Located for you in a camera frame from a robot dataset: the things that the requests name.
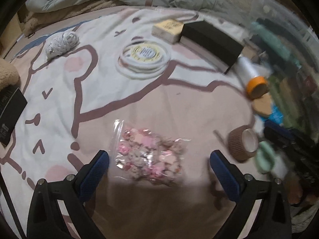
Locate printed bear blanket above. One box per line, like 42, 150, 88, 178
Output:
0, 7, 265, 239

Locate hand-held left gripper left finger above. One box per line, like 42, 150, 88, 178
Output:
26, 150, 110, 239

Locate beige fuzzy slipper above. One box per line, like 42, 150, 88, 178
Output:
0, 58, 21, 91

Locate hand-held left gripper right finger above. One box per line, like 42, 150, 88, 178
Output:
209, 150, 292, 239

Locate beige fleece blanket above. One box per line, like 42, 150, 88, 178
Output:
19, 0, 125, 36

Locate teal packet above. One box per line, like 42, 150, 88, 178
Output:
250, 21, 302, 68

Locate round clear tape dispenser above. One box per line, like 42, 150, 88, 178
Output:
117, 42, 172, 80

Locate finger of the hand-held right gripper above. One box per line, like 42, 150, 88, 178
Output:
263, 121, 317, 151

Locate small black box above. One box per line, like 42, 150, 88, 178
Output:
0, 86, 28, 146

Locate brown tape roll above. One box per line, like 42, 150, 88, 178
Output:
228, 126, 259, 162

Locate person's right hand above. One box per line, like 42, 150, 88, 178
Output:
287, 174, 314, 206

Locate clear film roll orange core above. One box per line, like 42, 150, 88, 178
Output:
235, 56, 269, 99

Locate yellow card box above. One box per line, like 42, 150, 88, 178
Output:
152, 19, 185, 43

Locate clear plastic bin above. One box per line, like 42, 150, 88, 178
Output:
245, 0, 319, 232

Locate wooden heart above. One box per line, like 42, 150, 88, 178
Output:
251, 93, 272, 117

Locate bag of pink beads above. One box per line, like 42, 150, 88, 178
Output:
113, 119, 191, 187

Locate large black box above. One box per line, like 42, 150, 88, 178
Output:
180, 21, 245, 74

